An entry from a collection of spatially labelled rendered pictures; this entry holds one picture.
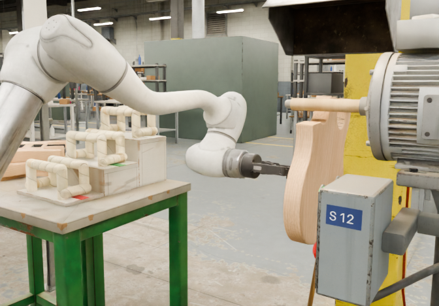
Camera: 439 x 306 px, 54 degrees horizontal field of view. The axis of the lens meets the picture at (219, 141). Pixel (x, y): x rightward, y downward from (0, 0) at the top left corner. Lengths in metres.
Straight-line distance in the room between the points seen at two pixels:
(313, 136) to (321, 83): 5.07
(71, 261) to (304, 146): 0.71
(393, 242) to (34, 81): 0.83
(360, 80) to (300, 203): 1.05
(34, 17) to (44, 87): 1.77
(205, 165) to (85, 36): 0.56
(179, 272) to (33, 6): 1.83
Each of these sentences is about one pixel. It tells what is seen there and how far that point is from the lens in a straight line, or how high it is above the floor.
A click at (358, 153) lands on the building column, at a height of 0.99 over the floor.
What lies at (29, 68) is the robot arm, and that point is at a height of 1.34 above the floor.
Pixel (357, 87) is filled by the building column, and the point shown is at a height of 1.29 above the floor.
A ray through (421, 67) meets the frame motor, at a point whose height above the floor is 1.34.
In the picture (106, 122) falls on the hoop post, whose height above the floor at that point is 1.15.
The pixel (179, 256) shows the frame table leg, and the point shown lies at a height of 0.66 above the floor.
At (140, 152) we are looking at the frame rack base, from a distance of 1.56.
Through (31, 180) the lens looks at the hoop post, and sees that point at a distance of 1.55.
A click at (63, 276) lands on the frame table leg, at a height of 0.77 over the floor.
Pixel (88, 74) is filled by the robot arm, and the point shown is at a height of 1.32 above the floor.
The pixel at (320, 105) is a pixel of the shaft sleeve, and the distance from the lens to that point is 1.12.
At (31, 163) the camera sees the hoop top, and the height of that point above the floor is 1.04.
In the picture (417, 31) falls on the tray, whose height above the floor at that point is 1.41.
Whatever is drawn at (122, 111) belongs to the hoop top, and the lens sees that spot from 1.63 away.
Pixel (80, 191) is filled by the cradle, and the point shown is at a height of 0.96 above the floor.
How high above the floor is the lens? 1.30
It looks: 8 degrees down
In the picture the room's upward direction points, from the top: straight up
